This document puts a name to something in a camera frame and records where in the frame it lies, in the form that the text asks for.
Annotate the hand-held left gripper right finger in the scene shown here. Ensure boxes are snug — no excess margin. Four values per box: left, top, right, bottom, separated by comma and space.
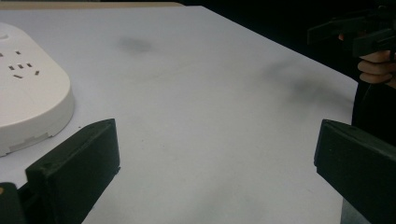
313, 119, 396, 224

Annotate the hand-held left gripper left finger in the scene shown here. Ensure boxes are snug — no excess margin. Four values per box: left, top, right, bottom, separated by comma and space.
25, 118, 121, 224

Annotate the white power strip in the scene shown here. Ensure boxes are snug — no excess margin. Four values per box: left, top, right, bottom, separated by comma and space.
0, 21, 76, 158

